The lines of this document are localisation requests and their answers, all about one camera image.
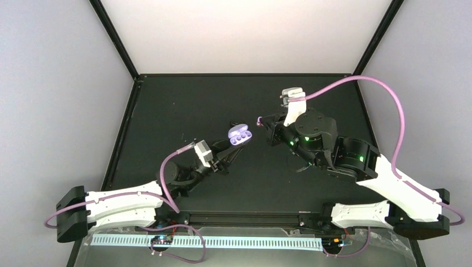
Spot black front rail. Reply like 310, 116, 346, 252
159, 211, 331, 228

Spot lavender earbud charging case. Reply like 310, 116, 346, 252
228, 123, 253, 146

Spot purple cable loop front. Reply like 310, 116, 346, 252
144, 224, 207, 264

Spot clear plastic bag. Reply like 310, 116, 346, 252
342, 229, 416, 262

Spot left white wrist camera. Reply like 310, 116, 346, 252
194, 140, 214, 167

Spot small circuit board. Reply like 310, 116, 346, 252
150, 235, 173, 246

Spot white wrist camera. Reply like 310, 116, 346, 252
280, 87, 307, 127
194, 140, 214, 167

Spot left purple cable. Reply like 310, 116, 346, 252
44, 141, 198, 229

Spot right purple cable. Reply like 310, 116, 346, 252
289, 75, 465, 226

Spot white slotted cable duct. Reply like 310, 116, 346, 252
88, 234, 323, 251

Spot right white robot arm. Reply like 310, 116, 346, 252
257, 109, 451, 240

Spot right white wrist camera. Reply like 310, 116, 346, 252
280, 87, 307, 127

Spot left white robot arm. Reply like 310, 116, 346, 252
44, 138, 247, 243

